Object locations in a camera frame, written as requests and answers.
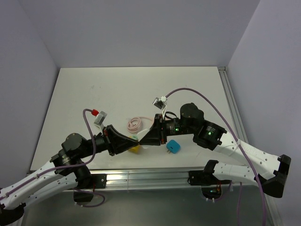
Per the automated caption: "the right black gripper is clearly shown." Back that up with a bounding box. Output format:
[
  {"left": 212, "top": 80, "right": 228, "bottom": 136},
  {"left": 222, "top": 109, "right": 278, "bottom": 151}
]
[{"left": 140, "top": 113, "right": 196, "bottom": 145}]

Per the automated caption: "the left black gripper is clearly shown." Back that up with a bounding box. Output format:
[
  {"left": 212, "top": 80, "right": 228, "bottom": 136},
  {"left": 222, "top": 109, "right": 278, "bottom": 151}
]
[{"left": 79, "top": 124, "right": 138, "bottom": 158}]

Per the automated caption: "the blue plug adapter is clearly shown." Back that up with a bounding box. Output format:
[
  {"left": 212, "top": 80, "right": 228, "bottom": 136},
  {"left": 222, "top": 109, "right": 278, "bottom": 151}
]
[{"left": 166, "top": 140, "right": 181, "bottom": 154}]

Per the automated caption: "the yellow cube socket adapter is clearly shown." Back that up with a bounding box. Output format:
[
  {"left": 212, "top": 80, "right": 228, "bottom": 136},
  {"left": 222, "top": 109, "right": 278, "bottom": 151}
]
[{"left": 128, "top": 145, "right": 141, "bottom": 154}]

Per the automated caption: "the white plug adapter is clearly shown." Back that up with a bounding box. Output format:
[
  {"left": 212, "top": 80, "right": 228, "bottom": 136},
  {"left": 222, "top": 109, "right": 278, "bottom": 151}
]
[{"left": 136, "top": 129, "right": 150, "bottom": 140}]

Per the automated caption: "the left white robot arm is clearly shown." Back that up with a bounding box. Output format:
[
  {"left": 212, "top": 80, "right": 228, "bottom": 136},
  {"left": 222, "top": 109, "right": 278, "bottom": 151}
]
[{"left": 0, "top": 125, "right": 139, "bottom": 226}]

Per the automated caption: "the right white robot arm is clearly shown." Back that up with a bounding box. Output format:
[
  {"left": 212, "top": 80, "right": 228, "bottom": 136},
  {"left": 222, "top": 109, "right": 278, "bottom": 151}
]
[{"left": 139, "top": 103, "right": 291, "bottom": 198}]

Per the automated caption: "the pink coiled cord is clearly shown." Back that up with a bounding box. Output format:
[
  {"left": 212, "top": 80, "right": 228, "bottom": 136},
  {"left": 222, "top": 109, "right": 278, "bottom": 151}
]
[{"left": 127, "top": 116, "right": 153, "bottom": 132}]

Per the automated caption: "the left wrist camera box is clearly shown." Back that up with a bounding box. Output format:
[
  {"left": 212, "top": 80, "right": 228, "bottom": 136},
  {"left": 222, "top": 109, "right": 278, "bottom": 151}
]
[{"left": 94, "top": 111, "right": 107, "bottom": 130}]

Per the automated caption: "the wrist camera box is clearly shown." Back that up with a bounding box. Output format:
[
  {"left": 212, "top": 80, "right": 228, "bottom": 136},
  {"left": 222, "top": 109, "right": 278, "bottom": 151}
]
[
  {"left": 152, "top": 96, "right": 167, "bottom": 117},
  {"left": 94, "top": 111, "right": 107, "bottom": 130}
]

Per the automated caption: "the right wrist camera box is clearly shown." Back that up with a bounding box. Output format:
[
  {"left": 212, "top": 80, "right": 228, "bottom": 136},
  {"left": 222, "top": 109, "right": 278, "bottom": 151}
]
[{"left": 152, "top": 96, "right": 167, "bottom": 117}]

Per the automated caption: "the aluminium front rail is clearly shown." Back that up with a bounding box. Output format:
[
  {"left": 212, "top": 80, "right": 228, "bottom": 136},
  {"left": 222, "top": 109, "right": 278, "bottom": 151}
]
[{"left": 25, "top": 167, "right": 233, "bottom": 192}]

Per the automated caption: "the aluminium rail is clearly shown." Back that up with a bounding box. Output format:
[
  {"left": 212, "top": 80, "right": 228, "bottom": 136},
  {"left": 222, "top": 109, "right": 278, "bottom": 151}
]
[
  {"left": 25, "top": 167, "right": 233, "bottom": 192},
  {"left": 218, "top": 67, "right": 248, "bottom": 143}
]

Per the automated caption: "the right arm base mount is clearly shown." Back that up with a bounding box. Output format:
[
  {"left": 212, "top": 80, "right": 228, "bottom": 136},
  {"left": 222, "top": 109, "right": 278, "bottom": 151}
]
[{"left": 187, "top": 170, "right": 232, "bottom": 203}]

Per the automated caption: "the aluminium right rail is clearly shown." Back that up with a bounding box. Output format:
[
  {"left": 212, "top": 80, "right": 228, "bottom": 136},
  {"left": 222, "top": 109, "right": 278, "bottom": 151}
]
[{"left": 218, "top": 67, "right": 248, "bottom": 143}]

